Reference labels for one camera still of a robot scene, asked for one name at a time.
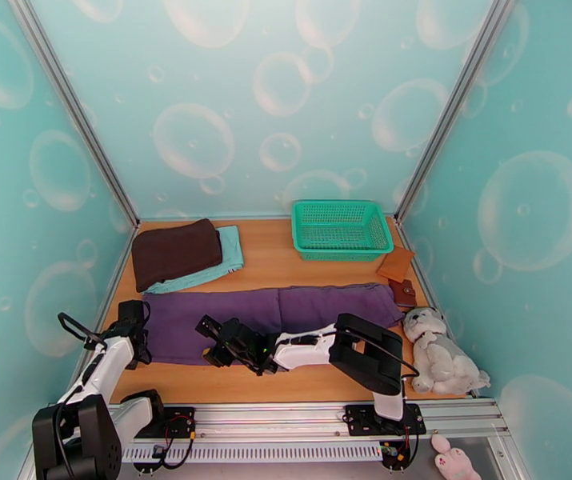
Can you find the tan leather pouch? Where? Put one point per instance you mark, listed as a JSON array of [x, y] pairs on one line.
[[395, 263]]

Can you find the aluminium frame post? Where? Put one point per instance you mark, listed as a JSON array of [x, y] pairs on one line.
[[73, 113], [458, 101]]

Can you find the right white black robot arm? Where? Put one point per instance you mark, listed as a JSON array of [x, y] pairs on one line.
[[370, 358]]

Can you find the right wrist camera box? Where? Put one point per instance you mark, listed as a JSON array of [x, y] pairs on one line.
[[214, 324]]

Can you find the folded light teal trousers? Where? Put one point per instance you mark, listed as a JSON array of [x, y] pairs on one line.
[[230, 248]]

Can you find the purple trousers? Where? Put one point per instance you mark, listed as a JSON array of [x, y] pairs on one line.
[[315, 303]]

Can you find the brown leather snap wallet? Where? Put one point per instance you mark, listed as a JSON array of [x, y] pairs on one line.
[[404, 294]]

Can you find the aluminium mounting rail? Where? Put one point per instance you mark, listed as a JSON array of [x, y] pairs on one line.
[[265, 418]]

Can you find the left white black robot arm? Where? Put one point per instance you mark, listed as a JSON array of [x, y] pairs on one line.
[[103, 363]]

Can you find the grey plush dog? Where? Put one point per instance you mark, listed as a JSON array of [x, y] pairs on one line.
[[435, 348]]

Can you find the white pink plush bunny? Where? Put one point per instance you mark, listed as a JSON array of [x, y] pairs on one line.
[[453, 463]]

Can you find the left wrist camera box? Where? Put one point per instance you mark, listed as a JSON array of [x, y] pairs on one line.
[[131, 312]]

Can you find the folded dark brown trousers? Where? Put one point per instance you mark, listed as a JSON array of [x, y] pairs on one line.
[[175, 253]]

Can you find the teal plastic mesh basket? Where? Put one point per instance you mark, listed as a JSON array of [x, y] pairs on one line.
[[340, 226]]

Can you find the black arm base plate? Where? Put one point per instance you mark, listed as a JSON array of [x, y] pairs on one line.
[[360, 421], [180, 423]]

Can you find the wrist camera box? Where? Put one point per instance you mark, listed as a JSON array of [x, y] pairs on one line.
[[131, 312], [214, 324]]

